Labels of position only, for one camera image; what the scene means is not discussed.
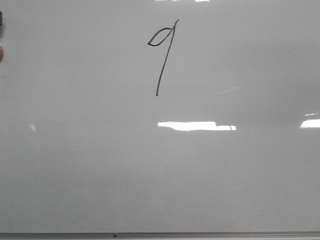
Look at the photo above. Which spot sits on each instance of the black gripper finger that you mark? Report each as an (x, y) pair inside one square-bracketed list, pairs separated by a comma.
[(1, 18)]

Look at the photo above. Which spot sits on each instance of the white blue whiteboard marker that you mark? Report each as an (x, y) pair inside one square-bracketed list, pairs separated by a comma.
[(1, 51)]

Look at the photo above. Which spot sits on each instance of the white glossy whiteboard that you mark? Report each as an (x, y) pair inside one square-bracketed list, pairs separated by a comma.
[(160, 116)]

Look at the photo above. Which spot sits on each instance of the grey aluminium whiteboard frame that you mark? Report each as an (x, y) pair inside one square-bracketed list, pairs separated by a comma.
[(158, 235)]

